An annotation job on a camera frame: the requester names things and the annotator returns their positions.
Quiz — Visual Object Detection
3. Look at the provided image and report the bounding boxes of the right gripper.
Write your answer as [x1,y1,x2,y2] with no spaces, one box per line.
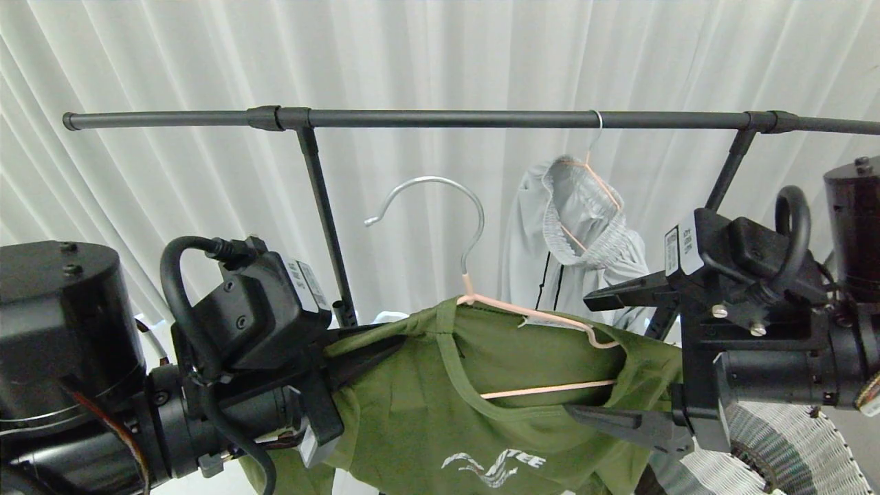
[564,270,836,456]

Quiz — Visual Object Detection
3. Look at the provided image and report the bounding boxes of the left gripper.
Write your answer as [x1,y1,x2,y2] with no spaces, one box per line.
[206,335,406,475]

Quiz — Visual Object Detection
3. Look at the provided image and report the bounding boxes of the green shirt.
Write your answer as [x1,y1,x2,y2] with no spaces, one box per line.
[237,296,688,495]

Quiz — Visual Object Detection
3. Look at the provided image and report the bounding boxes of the pink clothes hanger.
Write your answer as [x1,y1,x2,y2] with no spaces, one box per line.
[558,110,624,254]
[364,177,619,401]

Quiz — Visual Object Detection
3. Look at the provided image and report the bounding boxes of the pale grey shorts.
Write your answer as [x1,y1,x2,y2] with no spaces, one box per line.
[500,157,683,338]

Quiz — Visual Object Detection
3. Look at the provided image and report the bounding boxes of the white laundry basket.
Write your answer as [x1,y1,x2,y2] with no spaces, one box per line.
[646,402,860,495]

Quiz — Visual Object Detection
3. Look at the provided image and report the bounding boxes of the black clothes rack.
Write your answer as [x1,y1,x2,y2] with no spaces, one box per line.
[62,105,880,341]

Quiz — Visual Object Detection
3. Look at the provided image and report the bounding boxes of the white curtain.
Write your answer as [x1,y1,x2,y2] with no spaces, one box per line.
[0,0,880,324]

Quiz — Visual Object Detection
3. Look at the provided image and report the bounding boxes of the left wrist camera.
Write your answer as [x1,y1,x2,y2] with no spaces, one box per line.
[189,237,334,375]

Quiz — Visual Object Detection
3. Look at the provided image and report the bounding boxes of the black cable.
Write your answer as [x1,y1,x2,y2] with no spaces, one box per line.
[159,236,277,495]
[756,186,813,296]

